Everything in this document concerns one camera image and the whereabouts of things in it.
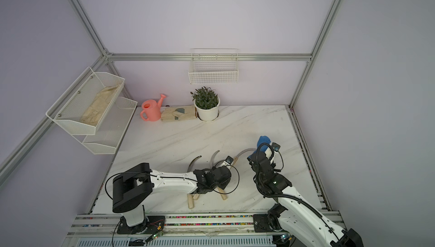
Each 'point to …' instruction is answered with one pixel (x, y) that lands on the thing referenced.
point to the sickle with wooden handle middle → (225, 197)
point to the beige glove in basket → (93, 114)
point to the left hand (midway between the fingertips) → (225, 174)
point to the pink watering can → (153, 109)
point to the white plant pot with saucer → (207, 115)
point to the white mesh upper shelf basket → (84, 105)
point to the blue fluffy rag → (263, 139)
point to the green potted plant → (205, 98)
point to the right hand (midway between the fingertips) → (261, 155)
